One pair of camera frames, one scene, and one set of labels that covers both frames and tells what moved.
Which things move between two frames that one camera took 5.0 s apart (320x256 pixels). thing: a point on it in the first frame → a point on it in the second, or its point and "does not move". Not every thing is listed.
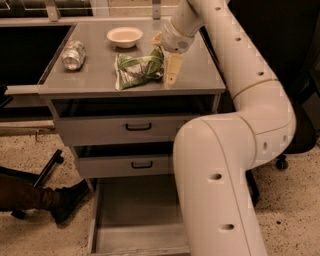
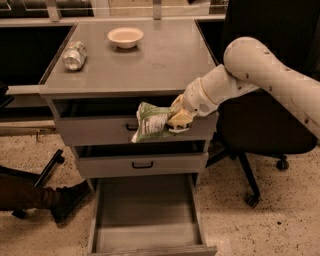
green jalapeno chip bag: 132,71 → 152,123
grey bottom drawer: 133,216 does not move
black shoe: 65,200 does not move
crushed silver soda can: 73,55 does not move
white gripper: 172,40 → 195,98
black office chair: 289,31 does not move
